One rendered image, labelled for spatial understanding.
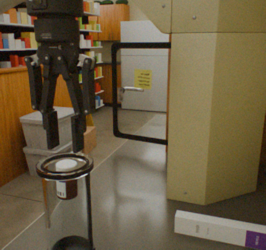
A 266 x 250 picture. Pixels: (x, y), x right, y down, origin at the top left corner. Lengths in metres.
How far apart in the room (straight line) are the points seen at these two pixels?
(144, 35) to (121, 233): 5.33
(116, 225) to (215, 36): 0.53
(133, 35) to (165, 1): 5.20
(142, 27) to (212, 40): 5.19
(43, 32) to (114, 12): 6.03
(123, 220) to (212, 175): 0.27
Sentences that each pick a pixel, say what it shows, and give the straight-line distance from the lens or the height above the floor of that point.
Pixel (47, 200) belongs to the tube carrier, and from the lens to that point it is 0.58.
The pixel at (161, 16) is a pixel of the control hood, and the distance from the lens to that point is 0.78.
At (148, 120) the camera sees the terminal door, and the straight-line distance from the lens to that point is 1.16.
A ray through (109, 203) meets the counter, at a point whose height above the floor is 0.94.
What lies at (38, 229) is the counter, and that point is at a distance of 0.80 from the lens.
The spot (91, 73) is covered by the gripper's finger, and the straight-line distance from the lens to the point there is 0.51.
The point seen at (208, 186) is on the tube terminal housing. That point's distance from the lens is 0.86.
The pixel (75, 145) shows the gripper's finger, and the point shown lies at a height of 1.21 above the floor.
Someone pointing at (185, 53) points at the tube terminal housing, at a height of 1.36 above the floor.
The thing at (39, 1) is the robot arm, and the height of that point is 1.45.
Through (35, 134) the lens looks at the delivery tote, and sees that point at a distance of 3.09.
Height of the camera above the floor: 1.39
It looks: 15 degrees down
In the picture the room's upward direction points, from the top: straight up
